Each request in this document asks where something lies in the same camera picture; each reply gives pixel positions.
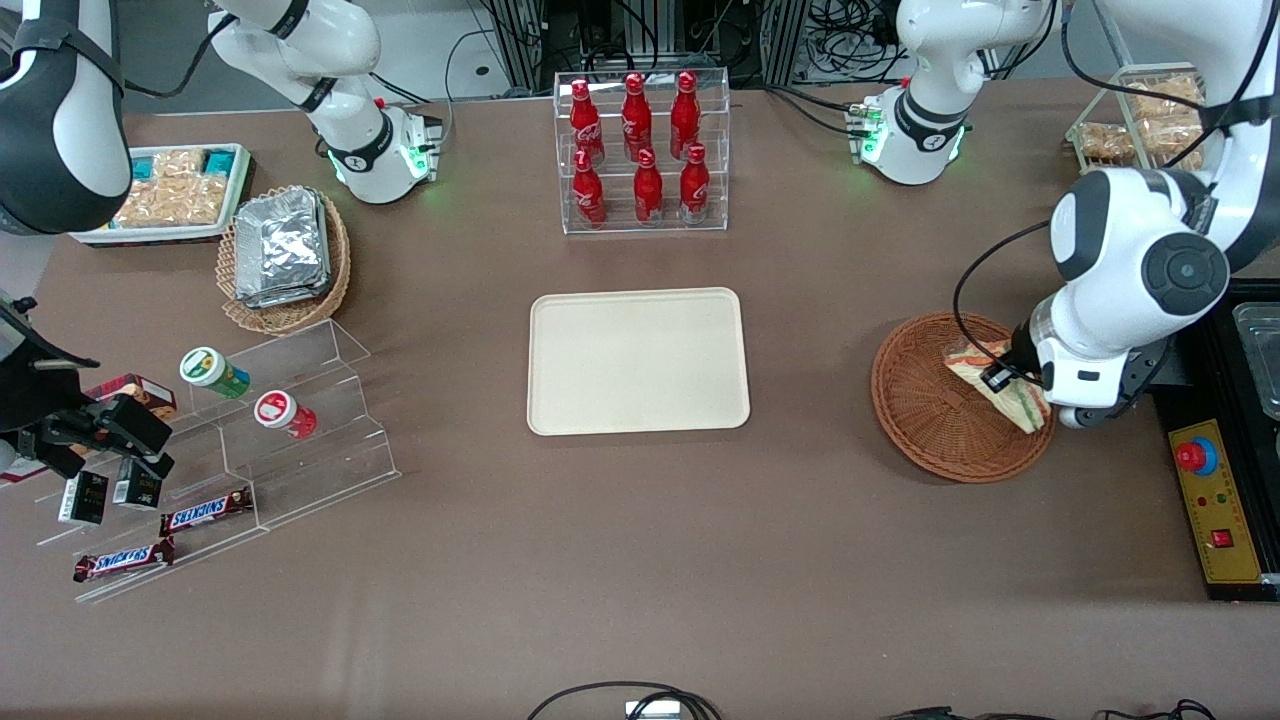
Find black looped cable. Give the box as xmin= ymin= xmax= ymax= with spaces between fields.
xmin=526 ymin=681 xmax=723 ymax=720

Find white snack tray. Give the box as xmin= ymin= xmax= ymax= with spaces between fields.
xmin=68 ymin=142 xmax=255 ymax=248

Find Snickers chocolate bar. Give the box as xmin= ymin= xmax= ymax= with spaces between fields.
xmin=159 ymin=486 xmax=255 ymax=538
xmin=71 ymin=537 xmax=177 ymax=585

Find cream rectangular tray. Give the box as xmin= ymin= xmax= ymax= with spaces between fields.
xmin=526 ymin=287 xmax=752 ymax=438

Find clear bags of fried snacks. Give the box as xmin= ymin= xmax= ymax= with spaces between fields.
xmin=110 ymin=149 xmax=231 ymax=230

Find black thin cables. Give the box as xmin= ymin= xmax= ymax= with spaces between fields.
xmin=880 ymin=698 xmax=1219 ymax=720

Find red cola bottle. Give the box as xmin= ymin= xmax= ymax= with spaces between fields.
xmin=633 ymin=148 xmax=665 ymax=227
xmin=621 ymin=71 xmax=654 ymax=163
xmin=669 ymin=70 xmax=702 ymax=161
xmin=569 ymin=78 xmax=607 ymax=167
xmin=679 ymin=143 xmax=712 ymax=224
xmin=571 ymin=148 xmax=609 ymax=230

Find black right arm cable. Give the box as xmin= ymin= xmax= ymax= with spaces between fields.
xmin=120 ymin=12 xmax=241 ymax=101

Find silver foil pack stack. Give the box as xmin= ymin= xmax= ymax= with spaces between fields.
xmin=232 ymin=187 xmax=333 ymax=310

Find brown chocolate box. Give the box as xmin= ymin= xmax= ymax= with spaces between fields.
xmin=84 ymin=373 xmax=179 ymax=422

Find clear bag of fried snacks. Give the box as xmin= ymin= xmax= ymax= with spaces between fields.
xmin=1077 ymin=121 xmax=1137 ymax=163
xmin=1128 ymin=75 xmax=1207 ymax=121
xmin=1140 ymin=116 xmax=1206 ymax=163

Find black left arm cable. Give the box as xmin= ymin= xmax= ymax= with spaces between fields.
xmin=952 ymin=220 xmax=1053 ymax=379

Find black base cables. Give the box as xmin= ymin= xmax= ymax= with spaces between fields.
xmin=765 ymin=82 xmax=866 ymax=138

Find yellow control box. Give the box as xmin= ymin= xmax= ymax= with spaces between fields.
xmin=1148 ymin=280 xmax=1280 ymax=603

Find aluminium frame with cables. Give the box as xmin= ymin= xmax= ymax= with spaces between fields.
xmin=480 ymin=0 xmax=901 ymax=93

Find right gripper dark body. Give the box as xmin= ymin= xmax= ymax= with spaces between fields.
xmin=0 ymin=296 xmax=101 ymax=466

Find small black box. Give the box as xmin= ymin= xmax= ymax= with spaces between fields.
xmin=111 ymin=458 xmax=165 ymax=512
xmin=56 ymin=469 xmax=110 ymax=527

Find red snack can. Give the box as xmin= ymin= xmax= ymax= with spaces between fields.
xmin=252 ymin=389 xmax=319 ymax=441

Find white wire rack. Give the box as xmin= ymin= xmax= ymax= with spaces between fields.
xmin=1064 ymin=63 xmax=1219 ymax=173

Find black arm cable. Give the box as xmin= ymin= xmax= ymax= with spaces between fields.
xmin=952 ymin=220 xmax=1053 ymax=379
xmin=120 ymin=12 xmax=241 ymax=101

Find green snack can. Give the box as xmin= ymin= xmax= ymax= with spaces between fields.
xmin=179 ymin=346 xmax=252 ymax=401

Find clear acrylic stepped display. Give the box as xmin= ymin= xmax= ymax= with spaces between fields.
xmin=34 ymin=318 xmax=402 ymax=605

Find clear acrylic bottle rack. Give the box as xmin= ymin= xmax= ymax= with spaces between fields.
xmin=553 ymin=67 xmax=732 ymax=237

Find light oval wicker basket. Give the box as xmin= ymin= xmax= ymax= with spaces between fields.
xmin=215 ymin=185 xmax=354 ymax=337

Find brown round wicker basket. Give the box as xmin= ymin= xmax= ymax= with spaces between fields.
xmin=870 ymin=311 xmax=1058 ymax=485

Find triangle sandwich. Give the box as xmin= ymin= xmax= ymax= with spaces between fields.
xmin=944 ymin=339 xmax=1053 ymax=436

